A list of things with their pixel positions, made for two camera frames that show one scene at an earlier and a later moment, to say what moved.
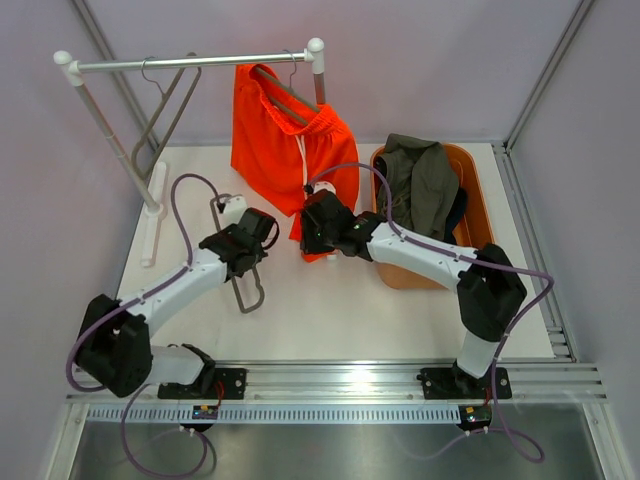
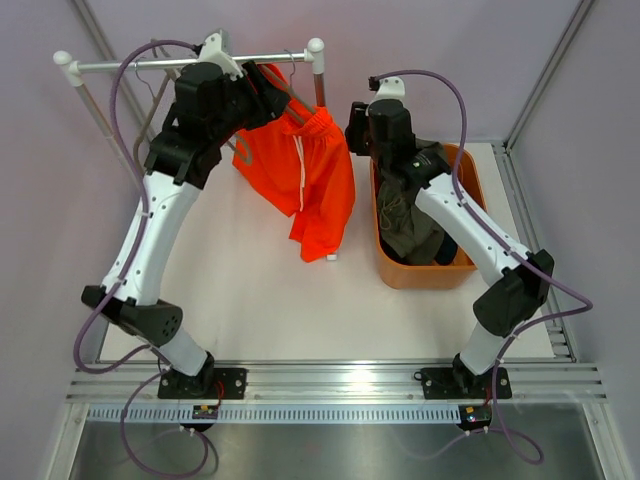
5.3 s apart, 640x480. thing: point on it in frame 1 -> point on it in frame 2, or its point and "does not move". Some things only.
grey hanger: (256, 274) -> (237, 148)
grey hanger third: (293, 103) does not move
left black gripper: (228, 231) -> (270, 100)
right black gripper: (308, 244) -> (358, 123)
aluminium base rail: (365, 382) does not move
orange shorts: (282, 146) does not move
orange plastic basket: (478, 227) does not move
